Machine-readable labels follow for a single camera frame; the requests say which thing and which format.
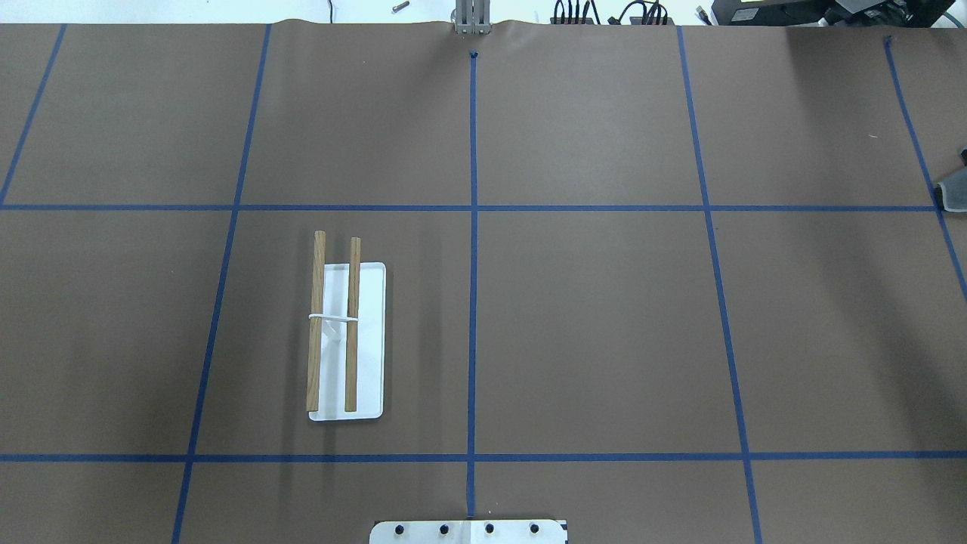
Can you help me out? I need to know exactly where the blue microfiber towel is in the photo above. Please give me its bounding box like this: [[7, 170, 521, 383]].
[[934, 147, 967, 213]]

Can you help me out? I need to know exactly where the white towel rack with wooden bars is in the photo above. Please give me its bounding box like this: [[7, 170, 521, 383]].
[[305, 230, 388, 422]]

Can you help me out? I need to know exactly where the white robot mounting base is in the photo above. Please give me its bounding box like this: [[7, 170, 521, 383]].
[[369, 519, 569, 543]]

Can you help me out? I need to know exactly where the black equipment at table edge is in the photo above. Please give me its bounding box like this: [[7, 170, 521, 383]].
[[711, 1, 956, 28]]

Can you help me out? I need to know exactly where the aluminium extrusion post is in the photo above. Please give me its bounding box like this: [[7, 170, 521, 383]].
[[452, 0, 493, 36]]

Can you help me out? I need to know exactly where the black cables bundle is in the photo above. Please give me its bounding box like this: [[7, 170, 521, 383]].
[[551, 0, 675, 26]]

